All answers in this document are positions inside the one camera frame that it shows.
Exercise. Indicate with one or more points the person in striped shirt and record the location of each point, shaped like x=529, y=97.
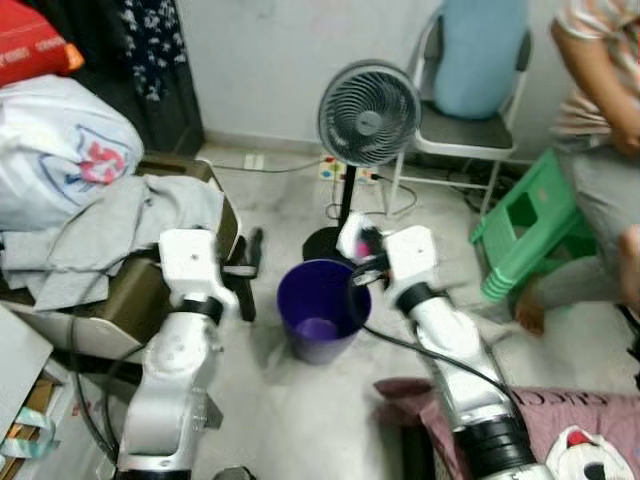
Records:
x=600, y=200

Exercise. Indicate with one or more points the black hanging cloth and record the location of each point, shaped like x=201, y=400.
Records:
x=100, y=60

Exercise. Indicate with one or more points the grey folding chair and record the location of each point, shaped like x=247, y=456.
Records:
x=465, y=132

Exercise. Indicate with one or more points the person's bare hand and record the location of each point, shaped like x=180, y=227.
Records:
x=630, y=135

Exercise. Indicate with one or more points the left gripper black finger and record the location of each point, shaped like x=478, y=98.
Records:
x=253, y=255

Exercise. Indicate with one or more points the brown chair black legs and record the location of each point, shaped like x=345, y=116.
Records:
x=140, y=300

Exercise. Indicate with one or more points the purple Mickey print duvet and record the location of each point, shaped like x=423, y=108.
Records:
x=600, y=420

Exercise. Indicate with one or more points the grey pedestal fan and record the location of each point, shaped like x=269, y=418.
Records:
x=368, y=115

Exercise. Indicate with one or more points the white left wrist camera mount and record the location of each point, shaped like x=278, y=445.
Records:
x=190, y=265

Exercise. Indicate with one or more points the light blue cushion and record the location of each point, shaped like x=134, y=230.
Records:
x=480, y=60

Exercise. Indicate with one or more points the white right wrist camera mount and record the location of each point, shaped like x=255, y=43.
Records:
x=412, y=255

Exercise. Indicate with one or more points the person's bare forearm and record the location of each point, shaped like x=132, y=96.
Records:
x=590, y=80

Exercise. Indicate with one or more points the dark floral garment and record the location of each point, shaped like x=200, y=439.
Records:
x=155, y=40

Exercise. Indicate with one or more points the white wall socket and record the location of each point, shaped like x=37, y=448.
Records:
x=254, y=161

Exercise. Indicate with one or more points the pink white wrapper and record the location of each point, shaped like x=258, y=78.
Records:
x=352, y=235

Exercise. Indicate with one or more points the grey cloth garment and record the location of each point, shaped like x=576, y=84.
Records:
x=100, y=230

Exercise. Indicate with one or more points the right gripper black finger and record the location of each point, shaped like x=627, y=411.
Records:
x=361, y=272
x=377, y=240

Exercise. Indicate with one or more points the white power strip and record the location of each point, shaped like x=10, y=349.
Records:
x=330, y=168

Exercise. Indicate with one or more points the purple plastic bin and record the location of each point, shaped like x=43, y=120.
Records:
x=300, y=310

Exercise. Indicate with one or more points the red bag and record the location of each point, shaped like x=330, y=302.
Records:
x=25, y=45

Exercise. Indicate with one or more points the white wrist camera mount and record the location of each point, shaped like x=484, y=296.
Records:
x=412, y=255
x=190, y=265

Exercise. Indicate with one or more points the white printed plastic bag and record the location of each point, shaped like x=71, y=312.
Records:
x=50, y=130

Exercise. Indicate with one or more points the green plastic stool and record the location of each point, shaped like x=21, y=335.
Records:
x=560, y=185

